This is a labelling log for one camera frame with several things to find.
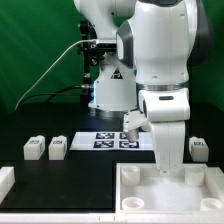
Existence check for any grey cable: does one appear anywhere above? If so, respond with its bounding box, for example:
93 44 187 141
14 38 98 111

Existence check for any white left obstacle block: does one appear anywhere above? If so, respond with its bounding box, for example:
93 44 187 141
0 167 15 204

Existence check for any black cable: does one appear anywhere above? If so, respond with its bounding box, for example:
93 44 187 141
16 85 95 109

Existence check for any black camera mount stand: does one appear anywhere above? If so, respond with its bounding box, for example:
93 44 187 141
77 21 116 104

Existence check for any white square tabletop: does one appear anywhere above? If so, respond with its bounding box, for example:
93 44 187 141
115 163 224 213

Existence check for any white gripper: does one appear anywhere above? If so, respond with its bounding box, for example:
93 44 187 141
138 88 190 171

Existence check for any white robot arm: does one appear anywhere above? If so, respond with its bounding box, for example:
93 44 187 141
73 0 212 172

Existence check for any white marker sheet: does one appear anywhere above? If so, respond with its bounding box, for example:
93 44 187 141
70 132 153 151

